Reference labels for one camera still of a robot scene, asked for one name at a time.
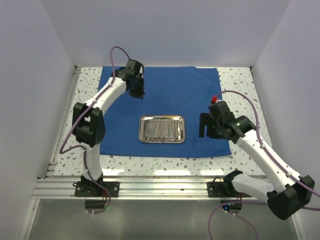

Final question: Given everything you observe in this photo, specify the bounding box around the blue surgical cloth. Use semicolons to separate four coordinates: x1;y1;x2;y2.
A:
100;66;231;158

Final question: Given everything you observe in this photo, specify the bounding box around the steel instrument tray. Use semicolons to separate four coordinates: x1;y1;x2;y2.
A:
138;115;186;144

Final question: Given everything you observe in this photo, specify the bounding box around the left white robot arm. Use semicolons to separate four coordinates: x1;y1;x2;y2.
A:
72;59;145;197

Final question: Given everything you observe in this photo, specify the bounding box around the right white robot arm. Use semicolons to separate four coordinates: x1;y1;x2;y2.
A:
198;100;315;220

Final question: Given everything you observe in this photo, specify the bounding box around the red button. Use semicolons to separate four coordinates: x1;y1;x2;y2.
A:
210;96;218;104

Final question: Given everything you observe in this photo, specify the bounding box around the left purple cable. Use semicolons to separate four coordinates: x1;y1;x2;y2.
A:
59;46;131;215

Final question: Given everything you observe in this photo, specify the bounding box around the purple cable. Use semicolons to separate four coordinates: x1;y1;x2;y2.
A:
208;90;320;240
59;46;131;215

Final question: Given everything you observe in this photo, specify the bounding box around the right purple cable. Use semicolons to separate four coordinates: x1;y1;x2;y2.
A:
208;90;320;240

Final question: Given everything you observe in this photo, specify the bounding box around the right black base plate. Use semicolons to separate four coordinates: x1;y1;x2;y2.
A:
206;177;251;198

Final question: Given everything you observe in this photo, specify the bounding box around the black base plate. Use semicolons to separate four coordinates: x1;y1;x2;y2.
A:
72;181;120;198
206;177;251;198

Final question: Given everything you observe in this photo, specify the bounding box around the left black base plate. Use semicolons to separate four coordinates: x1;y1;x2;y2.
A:
72;181;120;198

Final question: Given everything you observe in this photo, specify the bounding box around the aluminium mounting rail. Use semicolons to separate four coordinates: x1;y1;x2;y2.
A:
31;176;215;200

